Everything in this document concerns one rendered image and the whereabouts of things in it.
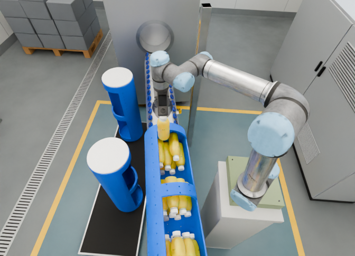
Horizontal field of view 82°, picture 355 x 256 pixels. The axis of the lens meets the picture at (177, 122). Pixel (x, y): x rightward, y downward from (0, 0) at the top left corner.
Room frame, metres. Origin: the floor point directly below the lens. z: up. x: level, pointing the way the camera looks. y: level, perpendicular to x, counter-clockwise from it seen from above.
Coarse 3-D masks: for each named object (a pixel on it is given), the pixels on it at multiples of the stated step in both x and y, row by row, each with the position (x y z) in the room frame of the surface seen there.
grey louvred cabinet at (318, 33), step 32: (320, 0) 2.52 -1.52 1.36; (352, 0) 2.32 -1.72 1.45; (288, 32) 2.88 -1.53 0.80; (320, 32) 2.20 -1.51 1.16; (352, 32) 1.78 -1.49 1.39; (288, 64) 2.46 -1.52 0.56; (320, 64) 1.88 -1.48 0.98; (352, 64) 1.53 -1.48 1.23; (320, 96) 1.60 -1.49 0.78; (352, 96) 1.30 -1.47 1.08; (320, 128) 1.31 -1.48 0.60; (352, 128) 1.07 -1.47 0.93; (320, 160) 1.03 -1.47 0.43; (352, 160) 0.85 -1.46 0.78; (320, 192) 0.77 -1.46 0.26; (352, 192) 0.76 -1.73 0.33
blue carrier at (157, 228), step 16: (176, 128) 0.78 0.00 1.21; (160, 176) 0.45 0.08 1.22; (176, 176) 0.57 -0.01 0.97; (192, 176) 0.51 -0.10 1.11; (160, 192) 0.37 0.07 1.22; (176, 192) 0.37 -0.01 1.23; (192, 192) 0.39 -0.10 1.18; (160, 208) 0.29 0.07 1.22; (192, 208) 0.35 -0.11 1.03; (160, 224) 0.22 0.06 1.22; (176, 224) 0.27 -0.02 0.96; (192, 224) 0.27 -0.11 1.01; (160, 240) 0.15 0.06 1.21
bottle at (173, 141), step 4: (172, 132) 0.81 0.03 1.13; (172, 136) 0.78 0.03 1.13; (176, 136) 0.79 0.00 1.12; (172, 140) 0.75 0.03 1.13; (176, 140) 0.75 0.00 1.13; (172, 144) 0.72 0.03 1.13; (176, 144) 0.72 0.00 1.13; (172, 148) 0.69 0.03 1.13; (176, 148) 0.69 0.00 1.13; (172, 152) 0.66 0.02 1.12; (176, 152) 0.66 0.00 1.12; (172, 156) 0.65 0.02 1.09
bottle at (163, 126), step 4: (160, 120) 0.66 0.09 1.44; (164, 120) 0.66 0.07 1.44; (168, 120) 0.68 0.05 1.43; (160, 124) 0.65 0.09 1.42; (164, 124) 0.65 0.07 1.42; (168, 124) 0.66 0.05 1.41; (160, 128) 0.65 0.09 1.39; (164, 128) 0.65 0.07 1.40; (168, 128) 0.66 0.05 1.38; (160, 132) 0.65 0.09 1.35; (164, 132) 0.65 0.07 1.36; (168, 132) 0.66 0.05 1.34; (160, 136) 0.65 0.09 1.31; (164, 136) 0.65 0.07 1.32; (168, 136) 0.66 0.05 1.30
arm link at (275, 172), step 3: (276, 165) 0.44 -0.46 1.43; (273, 168) 0.42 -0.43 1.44; (276, 168) 0.42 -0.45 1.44; (279, 168) 0.43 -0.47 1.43; (273, 171) 0.41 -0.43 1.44; (276, 171) 0.41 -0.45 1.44; (279, 171) 0.41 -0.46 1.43; (270, 174) 0.39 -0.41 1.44; (273, 174) 0.39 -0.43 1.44; (276, 174) 0.39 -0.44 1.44; (270, 177) 0.38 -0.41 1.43; (273, 177) 0.38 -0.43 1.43; (276, 177) 0.39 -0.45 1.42; (267, 180) 0.37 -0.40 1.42; (270, 180) 0.38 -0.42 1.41; (273, 180) 0.38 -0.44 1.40; (267, 183) 0.36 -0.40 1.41; (270, 183) 0.37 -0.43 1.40; (267, 186) 0.35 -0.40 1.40; (267, 189) 0.34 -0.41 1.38
